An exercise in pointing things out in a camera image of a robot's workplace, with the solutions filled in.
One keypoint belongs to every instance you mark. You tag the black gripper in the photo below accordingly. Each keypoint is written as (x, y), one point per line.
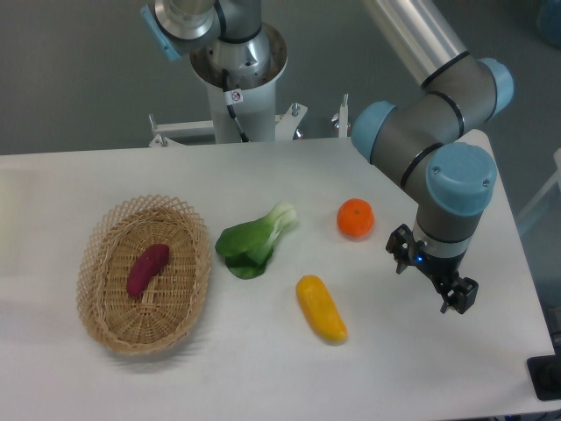
(458, 293)

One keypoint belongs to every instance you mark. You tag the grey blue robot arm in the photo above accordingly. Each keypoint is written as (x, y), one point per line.
(420, 148)

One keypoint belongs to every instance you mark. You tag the woven wicker basket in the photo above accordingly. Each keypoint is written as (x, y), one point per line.
(171, 303)

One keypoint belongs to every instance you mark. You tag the purple sweet potato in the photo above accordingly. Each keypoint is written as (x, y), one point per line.
(145, 267)

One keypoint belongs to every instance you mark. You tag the orange mandarin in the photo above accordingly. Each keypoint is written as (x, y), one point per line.
(355, 218)

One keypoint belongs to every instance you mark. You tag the yellow squash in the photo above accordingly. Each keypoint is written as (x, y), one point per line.
(319, 310)

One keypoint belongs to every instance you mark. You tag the black device at table edge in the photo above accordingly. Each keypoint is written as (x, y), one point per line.
(544, 373)

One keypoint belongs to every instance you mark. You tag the green bok choy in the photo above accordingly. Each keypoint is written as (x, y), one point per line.
(246, 248)

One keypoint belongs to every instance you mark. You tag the white side frame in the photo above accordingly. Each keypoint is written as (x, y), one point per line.
(541, 201)

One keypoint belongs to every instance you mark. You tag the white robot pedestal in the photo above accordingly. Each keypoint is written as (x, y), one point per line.
(240, 80)

